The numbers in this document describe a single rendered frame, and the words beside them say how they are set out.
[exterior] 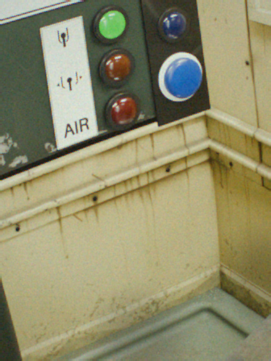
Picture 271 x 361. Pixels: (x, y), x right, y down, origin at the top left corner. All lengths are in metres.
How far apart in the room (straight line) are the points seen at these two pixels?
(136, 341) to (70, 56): 1.54
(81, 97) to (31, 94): 0.04
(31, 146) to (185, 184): 1.45
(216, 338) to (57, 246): 0.45
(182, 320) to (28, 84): 1.60
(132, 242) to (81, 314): 0.21
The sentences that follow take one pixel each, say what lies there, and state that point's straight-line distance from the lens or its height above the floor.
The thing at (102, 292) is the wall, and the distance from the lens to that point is 2.00.
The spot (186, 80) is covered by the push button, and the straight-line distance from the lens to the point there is 0.61.
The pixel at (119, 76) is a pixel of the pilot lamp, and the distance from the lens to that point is 0.58.
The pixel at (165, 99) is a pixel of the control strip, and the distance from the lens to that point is 0.61.
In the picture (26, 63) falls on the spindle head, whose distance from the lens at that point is 0.55.
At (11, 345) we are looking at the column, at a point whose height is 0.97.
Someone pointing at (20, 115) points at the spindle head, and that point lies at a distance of 0.56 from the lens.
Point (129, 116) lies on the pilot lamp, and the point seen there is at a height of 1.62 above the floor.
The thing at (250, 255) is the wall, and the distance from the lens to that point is 2.04.
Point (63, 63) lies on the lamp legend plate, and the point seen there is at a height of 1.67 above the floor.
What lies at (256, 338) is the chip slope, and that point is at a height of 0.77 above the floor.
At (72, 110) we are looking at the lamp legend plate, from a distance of 0.57.
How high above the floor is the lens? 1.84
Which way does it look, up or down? 26 degrees down
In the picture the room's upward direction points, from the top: 8 degrees counter-clockwise
